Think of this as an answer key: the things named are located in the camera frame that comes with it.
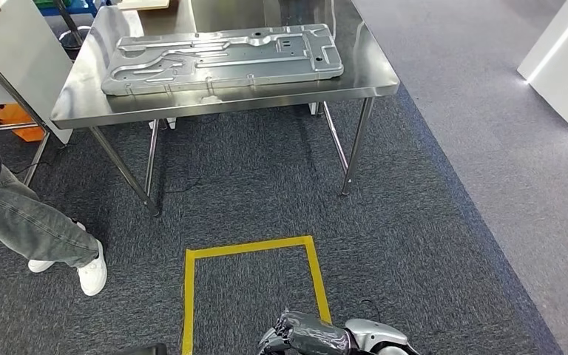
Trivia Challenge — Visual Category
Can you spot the stainless steel workbench table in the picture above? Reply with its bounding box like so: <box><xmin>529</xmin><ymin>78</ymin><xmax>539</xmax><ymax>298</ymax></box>
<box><xmin>50</xmin><ymin>0</ymin><xmax>401</xmax><ymax>218</ymax></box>

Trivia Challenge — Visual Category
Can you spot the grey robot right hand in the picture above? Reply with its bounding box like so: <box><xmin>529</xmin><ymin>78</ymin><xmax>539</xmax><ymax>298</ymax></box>
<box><xmin>257</xmin><ymin>309</ymin><xmax>353</xmax><ymax>355</ymax></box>

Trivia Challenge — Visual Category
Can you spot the person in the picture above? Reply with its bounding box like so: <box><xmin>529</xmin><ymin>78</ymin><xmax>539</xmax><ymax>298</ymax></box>
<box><xmin>0</xmin><ymin>132</ymin><xmax>109</xmax><ymax>297</ymax></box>

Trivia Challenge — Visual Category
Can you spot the blue plastic crate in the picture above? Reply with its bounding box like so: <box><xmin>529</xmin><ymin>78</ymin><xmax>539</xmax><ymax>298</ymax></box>
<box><xmin>38</xmin><ymin>0</ymin><xmax>100</xmax><ymax>17</ymax></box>

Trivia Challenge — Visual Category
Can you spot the beige flat board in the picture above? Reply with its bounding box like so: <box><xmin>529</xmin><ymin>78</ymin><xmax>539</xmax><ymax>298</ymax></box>
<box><xmin>117</xmin><ymin>0</ymin><xmax>172</xmax><ymax>12</ymax></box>

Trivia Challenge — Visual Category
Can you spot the white standing board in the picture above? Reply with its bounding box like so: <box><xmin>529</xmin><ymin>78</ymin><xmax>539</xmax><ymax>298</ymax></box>
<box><xmin>0</xmin><ymin>0</ymin><xmax>74</xmax><ymax>146</ymax></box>

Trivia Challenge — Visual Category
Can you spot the orange cloth bundle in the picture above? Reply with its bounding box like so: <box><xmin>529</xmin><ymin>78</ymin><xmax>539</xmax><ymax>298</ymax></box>
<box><xmin>0</xmin><ymin>104</ymin><xmax>46</xmax><ymax>143</ymax></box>

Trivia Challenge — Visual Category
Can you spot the black plastic plate frame part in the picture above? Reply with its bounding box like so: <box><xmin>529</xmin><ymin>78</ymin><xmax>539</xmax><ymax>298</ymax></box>
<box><xmin>112</xmin><ymin>342</ymin><xmax>169</xmax><ymax>355</ymax></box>

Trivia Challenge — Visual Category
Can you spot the black pole stand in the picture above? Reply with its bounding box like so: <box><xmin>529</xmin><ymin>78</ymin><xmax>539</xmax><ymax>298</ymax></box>
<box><xmin>51</xmin><ymin>0</ymin><xmax>92</xmax><ymax>51</ymax></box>

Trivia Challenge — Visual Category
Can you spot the stamped grey metal panel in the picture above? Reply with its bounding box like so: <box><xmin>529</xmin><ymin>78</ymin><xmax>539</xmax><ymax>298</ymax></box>
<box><xmin>101</xmin><ymin>23</ymin><xmax>345</xmax><ymax>97</ymax></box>

